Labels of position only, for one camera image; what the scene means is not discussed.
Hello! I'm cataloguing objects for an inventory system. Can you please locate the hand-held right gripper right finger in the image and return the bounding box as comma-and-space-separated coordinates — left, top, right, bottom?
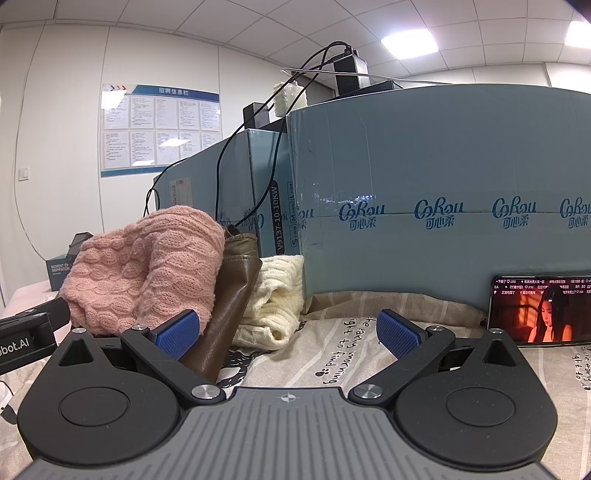
347, 310, 525, 406

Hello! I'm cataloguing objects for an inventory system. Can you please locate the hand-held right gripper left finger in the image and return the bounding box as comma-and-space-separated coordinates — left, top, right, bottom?
53, 310, 222, 406

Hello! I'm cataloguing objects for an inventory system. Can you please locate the brown leather garment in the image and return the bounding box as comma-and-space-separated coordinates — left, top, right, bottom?
185, 225, 263, 381

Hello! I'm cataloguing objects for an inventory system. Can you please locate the pink knit sweater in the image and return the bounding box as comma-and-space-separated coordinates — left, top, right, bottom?
59, 205, 227, 337

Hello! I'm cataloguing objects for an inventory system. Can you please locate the cream knit sweater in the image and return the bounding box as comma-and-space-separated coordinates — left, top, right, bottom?
231, 255, 305, 356

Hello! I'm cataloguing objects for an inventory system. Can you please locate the small dark blue box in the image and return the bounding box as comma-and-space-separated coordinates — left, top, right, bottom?
46, 233, 94, 292

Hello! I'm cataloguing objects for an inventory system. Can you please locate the printed beige bedsheet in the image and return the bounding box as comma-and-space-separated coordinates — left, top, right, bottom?
0, 281, 591, 462

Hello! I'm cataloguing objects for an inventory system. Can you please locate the black box with pink print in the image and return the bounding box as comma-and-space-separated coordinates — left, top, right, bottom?
487, 275, 591, 346

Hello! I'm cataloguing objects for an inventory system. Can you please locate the small light blue cardboard box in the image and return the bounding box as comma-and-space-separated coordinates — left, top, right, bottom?
154, 128, 305, 259

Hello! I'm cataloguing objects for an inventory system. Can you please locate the large light blue cardboard box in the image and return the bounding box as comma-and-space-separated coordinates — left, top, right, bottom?
285, 85, 591, 324

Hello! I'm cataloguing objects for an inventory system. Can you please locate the white knitted item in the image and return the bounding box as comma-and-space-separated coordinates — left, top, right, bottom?
273, 80, 309, 116

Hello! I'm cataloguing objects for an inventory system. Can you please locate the black power adapter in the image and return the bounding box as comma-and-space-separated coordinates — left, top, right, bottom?
333, 46, 370, 95

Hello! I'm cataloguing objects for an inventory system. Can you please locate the ceiling light panel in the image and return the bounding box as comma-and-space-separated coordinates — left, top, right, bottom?
566, 21, 591, 56
381, 28, 432, 58

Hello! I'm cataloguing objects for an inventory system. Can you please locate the black cable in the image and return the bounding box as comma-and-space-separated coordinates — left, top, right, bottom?
231, 69, 324, 229
215, 41, 356, 232

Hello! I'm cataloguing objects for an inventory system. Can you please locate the wall notice board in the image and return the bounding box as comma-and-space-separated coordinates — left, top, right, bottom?
100, 83, 221, 178

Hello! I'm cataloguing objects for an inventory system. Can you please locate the white cable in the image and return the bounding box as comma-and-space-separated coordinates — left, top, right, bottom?
281, 67, 455, 88

